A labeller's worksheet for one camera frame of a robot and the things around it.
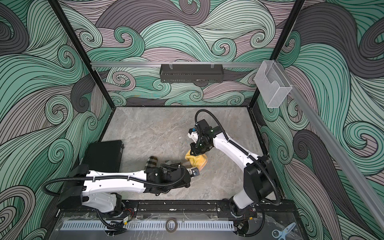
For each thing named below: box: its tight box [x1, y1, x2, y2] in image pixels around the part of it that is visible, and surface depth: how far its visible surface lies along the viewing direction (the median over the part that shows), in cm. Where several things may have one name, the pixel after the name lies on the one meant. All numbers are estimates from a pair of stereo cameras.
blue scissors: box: [271, 222, 296, 240], surface depth 68 cm
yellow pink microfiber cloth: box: [185, 148, 208, 171], surface depth 75 cm
